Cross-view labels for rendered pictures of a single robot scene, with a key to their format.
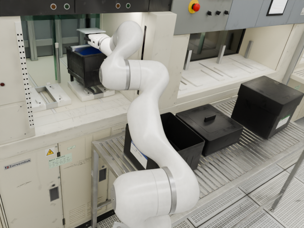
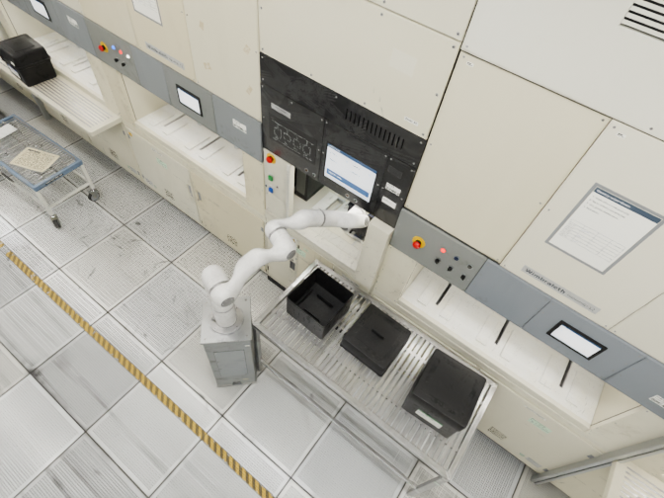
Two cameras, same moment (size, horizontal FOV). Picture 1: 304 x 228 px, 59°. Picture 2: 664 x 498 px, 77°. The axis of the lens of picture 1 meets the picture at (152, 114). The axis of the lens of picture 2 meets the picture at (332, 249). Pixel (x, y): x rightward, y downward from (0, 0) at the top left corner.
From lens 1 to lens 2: 1.86 m
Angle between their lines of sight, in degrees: 53
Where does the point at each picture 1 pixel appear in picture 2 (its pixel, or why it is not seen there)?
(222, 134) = (360, 348)
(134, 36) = (290, 221)
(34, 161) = not seen: hidden behind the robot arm
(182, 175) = (220, 289)
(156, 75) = (276, 248)
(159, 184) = (211, 281)
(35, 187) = not seen: hidden behind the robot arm
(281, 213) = not seen: outside the picture
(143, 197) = (205, 277)
